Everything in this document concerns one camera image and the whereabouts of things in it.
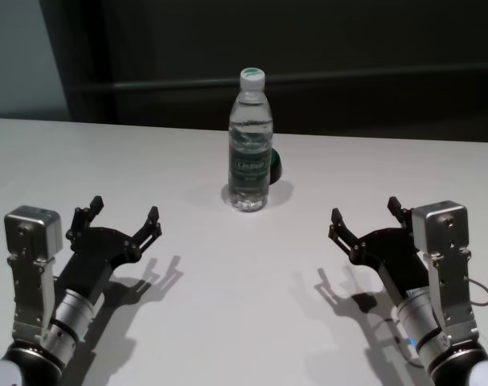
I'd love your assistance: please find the clear water bottle green label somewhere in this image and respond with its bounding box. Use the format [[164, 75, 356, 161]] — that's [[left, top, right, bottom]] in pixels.
[[227, 67, 275, 213]]

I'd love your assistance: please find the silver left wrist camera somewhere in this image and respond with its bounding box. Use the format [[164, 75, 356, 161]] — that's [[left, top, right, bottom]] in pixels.
[[3, 205, 64, 343]]

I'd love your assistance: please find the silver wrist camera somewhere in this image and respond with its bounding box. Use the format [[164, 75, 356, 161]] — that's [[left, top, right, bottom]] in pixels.
[[3, 205, 64, 343], [412, 200, 480, 335]]

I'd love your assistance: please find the green black push button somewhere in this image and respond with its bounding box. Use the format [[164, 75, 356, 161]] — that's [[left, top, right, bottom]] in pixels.
[[269, 149, 285, 186]]

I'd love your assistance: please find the black camera cable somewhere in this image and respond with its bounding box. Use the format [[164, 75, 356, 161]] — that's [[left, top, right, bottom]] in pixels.
[[466, 277, 488, 306]]

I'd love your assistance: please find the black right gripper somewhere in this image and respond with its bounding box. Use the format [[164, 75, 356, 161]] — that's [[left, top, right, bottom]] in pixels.
[[328, 195, 430, 302]]

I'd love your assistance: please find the dark wide vertical post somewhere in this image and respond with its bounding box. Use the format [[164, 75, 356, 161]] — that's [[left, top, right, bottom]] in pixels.
[[68, 0, 118, 124]]

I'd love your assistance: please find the thin grey horizontal rail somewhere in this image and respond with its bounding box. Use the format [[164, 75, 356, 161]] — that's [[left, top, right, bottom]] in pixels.
[[68, 76, 488, 92]]

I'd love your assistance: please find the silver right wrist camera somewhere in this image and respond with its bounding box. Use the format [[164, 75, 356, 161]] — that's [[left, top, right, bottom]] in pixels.
[[412, 200, 480, 335]]

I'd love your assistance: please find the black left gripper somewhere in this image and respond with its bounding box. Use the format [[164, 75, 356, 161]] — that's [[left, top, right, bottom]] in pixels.
[[58, 195, 163, 310]]

